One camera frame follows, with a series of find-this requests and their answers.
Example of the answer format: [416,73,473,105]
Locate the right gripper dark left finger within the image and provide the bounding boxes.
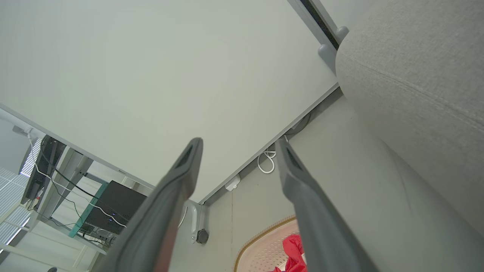
[91,137,204,272]

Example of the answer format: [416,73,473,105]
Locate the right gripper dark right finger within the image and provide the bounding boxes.
[275,137,379,272]

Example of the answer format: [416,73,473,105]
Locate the red and white garment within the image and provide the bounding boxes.
[270,233,307,272]

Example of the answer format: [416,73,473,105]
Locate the grey fabric sofa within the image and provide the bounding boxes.
[335,0,484,239]

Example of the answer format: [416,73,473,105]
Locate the grey partition foot with caster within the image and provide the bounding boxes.
[185,200,208,244]

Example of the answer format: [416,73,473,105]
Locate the black computer tower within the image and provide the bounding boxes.
[81,180,148,237]

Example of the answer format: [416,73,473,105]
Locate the cream perforated laundry basket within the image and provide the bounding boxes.
[234,215,309,272]

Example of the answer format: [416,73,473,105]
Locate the teal desk bar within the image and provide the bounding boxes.
[68,183,109,238]

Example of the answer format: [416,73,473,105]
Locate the black monitor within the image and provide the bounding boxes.
[21,135,67,205]

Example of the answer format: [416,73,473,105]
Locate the large white partition panel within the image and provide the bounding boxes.
[0,0,340,205]

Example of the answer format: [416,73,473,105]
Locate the white slatted blind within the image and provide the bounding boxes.
[0,138,43,246]

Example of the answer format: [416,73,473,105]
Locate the narrow white partition panel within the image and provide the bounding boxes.
[316,0,379,31]

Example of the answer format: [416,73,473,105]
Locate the long white desk cable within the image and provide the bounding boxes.
[26,130,128,228]

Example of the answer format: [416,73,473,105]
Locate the looped white cable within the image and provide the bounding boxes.
[257,148,279,175]

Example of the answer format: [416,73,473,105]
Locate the black cable under partition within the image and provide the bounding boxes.
[285,113,312,136]

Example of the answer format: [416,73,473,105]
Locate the thin black desk cable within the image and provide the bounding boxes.
[39,136,130,224]

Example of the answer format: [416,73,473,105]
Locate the white desk frame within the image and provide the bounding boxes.
[34,145,94,221]

